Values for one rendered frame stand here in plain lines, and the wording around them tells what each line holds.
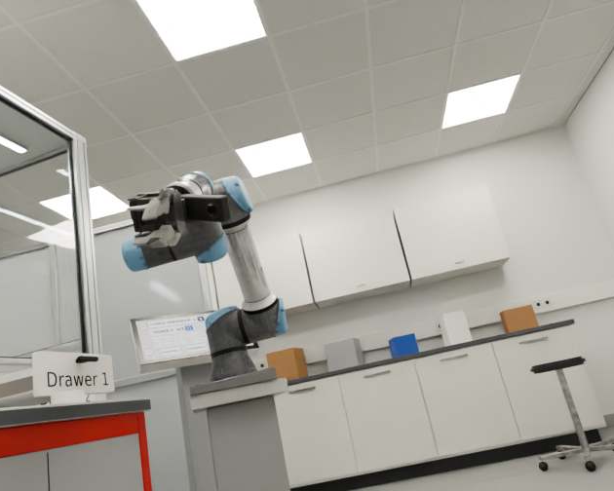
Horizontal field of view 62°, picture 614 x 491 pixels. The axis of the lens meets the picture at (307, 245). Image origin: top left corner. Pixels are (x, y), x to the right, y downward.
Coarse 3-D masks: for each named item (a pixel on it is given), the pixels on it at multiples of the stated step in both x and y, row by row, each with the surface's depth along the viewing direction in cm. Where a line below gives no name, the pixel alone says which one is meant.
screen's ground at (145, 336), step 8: (152, 320) 234; (152, 328) 229; (160, 328) 230; (168, 328) 231; (144, 336) 223; (152, 336) 224; (144, 344) 219; (152, 344) 220; (192, 344) 224; (208, 344) 226; (248, 344) 231; (184, 352) 219; (192, 352) 220; (200, 352) 221
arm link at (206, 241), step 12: (192, 228) 108; (204, 228) 108; (216, 228) 110; (180, 240) 109; (192, 240) 109; (204, 240) 109; (216, 240) 110; (180, 252) 109; (192, 252) 110; (204, 252) 109; (216, 252) 110
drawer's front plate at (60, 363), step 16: (48, 352) 130; (32, 368) 126; (48, 368) 128; (64, 368) 134; (80, 368) 139; (96, 368) 145; (112, 368) 152; (64, 384) 132; (96, 384) 144; (112, 384) 150
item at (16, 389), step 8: (0, 376) 130; (8, 376) 129; (16, 376) 129; (24, 376) 128; (32, 376) 127; (0, 384) 129; (8, 384) 128; (16, 384) 128; (24, 384) 127; (32, 384) 126; (0, 392) 129; (8, 392) 128; (16, 392) 127; (24, 392) 127; (32, 392) 126; (0, 400) 129; (8, 400) 132; (16, 400) 135; (24, 400) 139; (32, 400) 143; (40, 400) 146; (48, 400) 150
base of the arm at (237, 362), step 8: (216, 352) 159; (224, 352) 158; (232, 352) 158; (240, 352) 159; (216, 360) 158; (224, 360) 156; (232, 360) 156; (240, 360) 157; (248, 360) 160; (216, 368) 157; (224, 368) 155; (232, 368) 155; (240, 368) 155; (248, 368) 156; (256, 368) 161; (216, 376) 155; (224, 376) 154; (232, 376) 154
